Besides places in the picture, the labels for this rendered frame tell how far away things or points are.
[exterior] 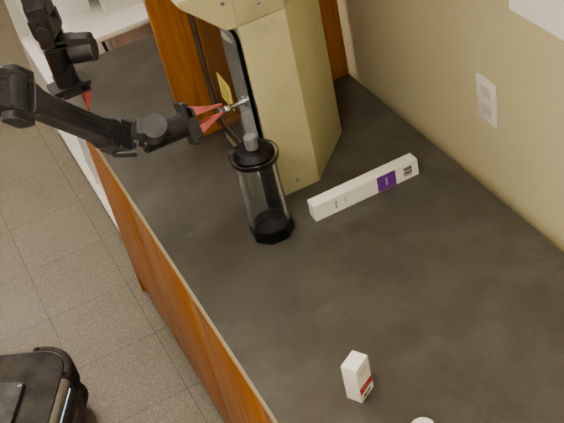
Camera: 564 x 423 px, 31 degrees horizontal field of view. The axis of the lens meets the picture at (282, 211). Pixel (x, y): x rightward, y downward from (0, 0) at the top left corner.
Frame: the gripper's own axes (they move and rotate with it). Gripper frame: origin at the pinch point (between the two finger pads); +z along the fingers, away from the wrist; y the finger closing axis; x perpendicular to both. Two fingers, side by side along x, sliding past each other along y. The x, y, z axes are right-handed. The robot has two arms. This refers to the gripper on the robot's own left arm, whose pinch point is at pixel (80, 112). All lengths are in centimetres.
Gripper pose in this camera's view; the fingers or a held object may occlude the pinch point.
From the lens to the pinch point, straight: 264.2
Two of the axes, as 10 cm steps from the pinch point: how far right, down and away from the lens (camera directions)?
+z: 2.0, 7.6, 6.2
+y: 8.8, -4.2, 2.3
